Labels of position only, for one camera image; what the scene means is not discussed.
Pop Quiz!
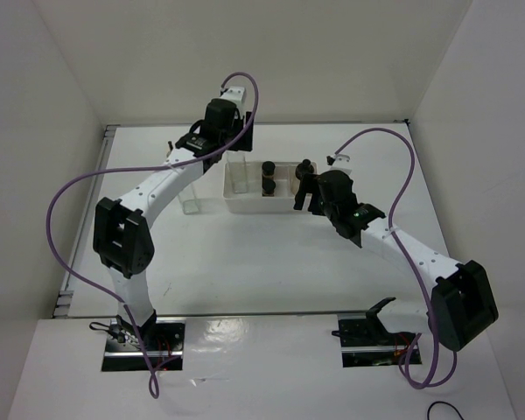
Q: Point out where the black top white condiment bottle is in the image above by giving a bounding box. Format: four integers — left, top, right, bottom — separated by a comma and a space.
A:
291, 158, 315, 193

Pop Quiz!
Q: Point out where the glass oil bottle gold spout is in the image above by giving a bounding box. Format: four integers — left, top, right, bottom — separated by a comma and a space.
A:
226, 151, 249, 194

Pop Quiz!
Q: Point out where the spice jar black lid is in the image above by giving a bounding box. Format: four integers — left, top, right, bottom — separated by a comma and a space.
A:
261, 161, 276, 182
262, 178, 277, 197

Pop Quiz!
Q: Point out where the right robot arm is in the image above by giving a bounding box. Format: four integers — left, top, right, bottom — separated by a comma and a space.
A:
294, 170, 499, 352

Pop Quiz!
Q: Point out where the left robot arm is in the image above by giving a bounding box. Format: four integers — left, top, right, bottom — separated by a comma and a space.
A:
93, 87, 253, 350

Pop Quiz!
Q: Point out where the white divided organizer bin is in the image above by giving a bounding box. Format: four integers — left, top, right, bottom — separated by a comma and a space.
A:
222, 161, 300, 214

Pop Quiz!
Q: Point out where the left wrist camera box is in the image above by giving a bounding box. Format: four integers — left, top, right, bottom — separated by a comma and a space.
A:
220, 87, 247, 119

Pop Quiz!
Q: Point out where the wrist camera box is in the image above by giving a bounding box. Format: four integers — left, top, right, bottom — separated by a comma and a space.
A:
326, 154, 352, 175
220, 87, 247, 119

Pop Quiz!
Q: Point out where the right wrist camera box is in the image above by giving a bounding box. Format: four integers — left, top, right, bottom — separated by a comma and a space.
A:
326, 154, 352, 175

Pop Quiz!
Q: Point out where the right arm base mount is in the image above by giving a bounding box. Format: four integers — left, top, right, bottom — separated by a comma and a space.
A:
331, 297, 416, 368

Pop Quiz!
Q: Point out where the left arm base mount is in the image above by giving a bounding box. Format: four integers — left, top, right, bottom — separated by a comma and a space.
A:
88, 318, 186, 372

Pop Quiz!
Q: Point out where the black cable loop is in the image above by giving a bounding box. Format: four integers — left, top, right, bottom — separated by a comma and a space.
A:
427, 400, 465, 420

